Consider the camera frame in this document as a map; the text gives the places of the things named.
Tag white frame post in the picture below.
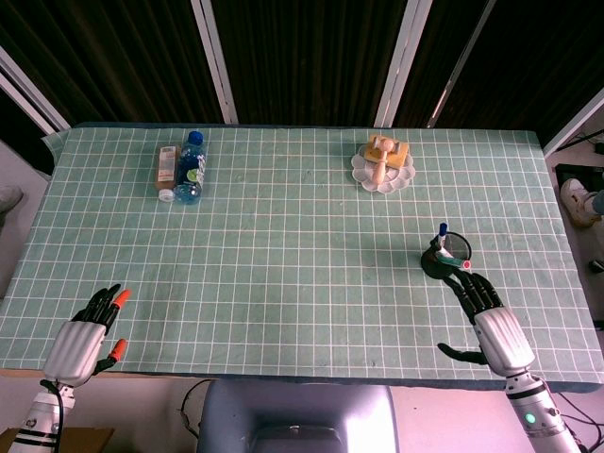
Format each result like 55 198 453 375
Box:
374 0 428 128
427 0 497 128
191 0 239 125
542 89 604 157
0 46 71 136

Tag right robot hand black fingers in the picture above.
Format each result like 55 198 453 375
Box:
437 272 537 378

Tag grey robot torso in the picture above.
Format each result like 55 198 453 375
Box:
197 379 400 453

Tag brown bottle with white cap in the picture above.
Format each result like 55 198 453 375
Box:
154 144 183 203

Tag black mesh pen holder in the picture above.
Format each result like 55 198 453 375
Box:
419 230 473 280

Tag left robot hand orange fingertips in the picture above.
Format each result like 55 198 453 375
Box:
42 283 132 387

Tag blue plastic water bottle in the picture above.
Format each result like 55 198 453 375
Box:
172 130 209 206

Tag yellow sponge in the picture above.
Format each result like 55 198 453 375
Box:
367 134 411 167

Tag green grid tablecloth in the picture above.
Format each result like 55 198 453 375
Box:
0 123 594 393

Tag white sneaker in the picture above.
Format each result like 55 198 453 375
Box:
560 177 598 228

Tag white flower-shaped plate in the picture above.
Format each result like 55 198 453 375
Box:
350 143 416 193

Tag dark curtain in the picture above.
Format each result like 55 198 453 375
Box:
0 0 604 176

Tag green marker with red cap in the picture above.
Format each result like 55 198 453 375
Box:
436 249 472 271

